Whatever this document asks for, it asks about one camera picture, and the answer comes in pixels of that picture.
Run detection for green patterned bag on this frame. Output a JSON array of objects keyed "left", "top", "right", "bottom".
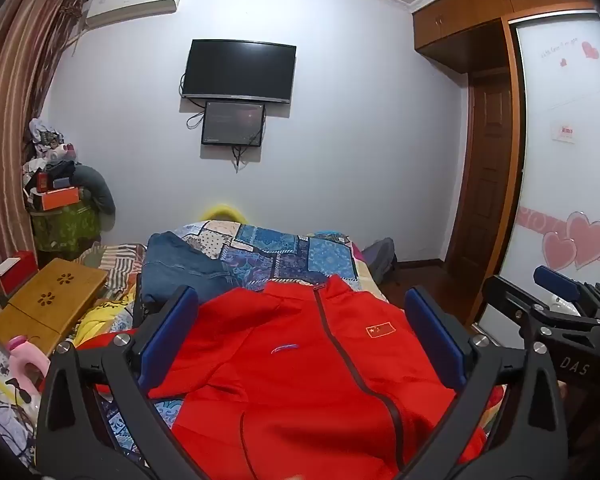
[{"left": 30, "top": 201, "right": 102, "bottom": 253}]

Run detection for blue jeans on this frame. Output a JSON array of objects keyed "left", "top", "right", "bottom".
[{"left": 140, "top": 231, "right": 266, "bottom": 318}]

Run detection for printed papers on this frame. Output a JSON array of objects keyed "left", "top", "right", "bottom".
[{"left": 0, "top": 340, "right": 46, "bottom": 461}]

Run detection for pile of clutter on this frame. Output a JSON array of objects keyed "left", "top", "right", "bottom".
[{"left": 22, "top": 117, "right": 81, "bottom": 196}]

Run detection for pink plastic bottle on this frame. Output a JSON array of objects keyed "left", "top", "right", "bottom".
[{"left": 4, "top": 336, "right": 52, "bottom": 411}]

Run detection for yellow round object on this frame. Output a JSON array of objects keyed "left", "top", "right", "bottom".
[{"left": 200, "top": 203, "right": 248, "bottom": 223}]

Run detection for dark grey cushion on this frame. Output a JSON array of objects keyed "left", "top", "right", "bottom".
[{"left": 72, "top": 164, "right": 117, "bottom": 216}]

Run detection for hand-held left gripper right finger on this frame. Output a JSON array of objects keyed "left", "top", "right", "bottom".
[{"left": 386, "top": 285, "right": 570, "bottom": 480}]

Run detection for black wall television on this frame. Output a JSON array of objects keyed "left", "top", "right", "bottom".
[{"left": 181, "top": 38, "right": 298, "bottom": 105}]

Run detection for white air conditioner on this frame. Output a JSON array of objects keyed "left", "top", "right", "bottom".
[{"left": 84, "top": 0, "right": 185, "bottom": 30}]

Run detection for red zip jacket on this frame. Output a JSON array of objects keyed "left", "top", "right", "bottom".
[{"left": 75, "top": 275, "right": 506, "bottom": 480}]

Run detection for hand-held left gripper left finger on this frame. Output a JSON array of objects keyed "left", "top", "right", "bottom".
[{"left": 34, "top": 285, "right": 216, "bottom": 480}]

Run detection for brown wooden door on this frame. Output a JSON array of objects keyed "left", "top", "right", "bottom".
[{"left": 445, "top": 72, "right": 516, "bottom": 266}]

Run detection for blue patchwork bedspread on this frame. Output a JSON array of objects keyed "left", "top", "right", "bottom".
[{"left": 100, "top": 220, "right": 388, "bottom": 461}]

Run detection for red box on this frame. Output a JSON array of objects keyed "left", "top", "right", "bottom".
[{"left": 0, "top": 251, "right": 38, "bottom": 306}]

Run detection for wooden folding bed table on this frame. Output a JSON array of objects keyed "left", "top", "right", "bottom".
[{"left": 0, "top": 258, "right": 110, "bottom": 356}]

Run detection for striped bed sheet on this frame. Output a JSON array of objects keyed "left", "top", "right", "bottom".
[{"left": 75, "top": 242, "right": 148, "bottom": 301}]

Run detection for yellow blanket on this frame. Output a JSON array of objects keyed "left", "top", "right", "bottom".
[{"left": 72, "top": 290, "right": 136, "bottom": 346}]

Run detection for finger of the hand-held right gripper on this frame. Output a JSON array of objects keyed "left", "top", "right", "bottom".
[
  {"left": 533, "top": 265, "right": 600, "bottom": 306},
  {"left": 481, "top": 275, "right": 581, "bottom": 333}
]

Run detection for small black wall monitor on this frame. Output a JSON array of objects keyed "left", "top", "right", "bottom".
[{"left": 201, "top": 101, "right": 266, "bottom": 147}]

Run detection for brown striped curtain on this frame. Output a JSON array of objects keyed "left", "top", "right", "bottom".
[{"left": 0, "top": 0, "right": 88, "bottom": 321}]

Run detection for wooden overhead cabinet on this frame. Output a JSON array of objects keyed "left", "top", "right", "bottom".
[{"left": 412, "top": 0, "right": 600, "bottom": 76}]

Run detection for orange box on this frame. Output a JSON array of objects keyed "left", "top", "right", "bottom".
[{"left": 30, "top": 186, "right": 81, "bottom": 212}]

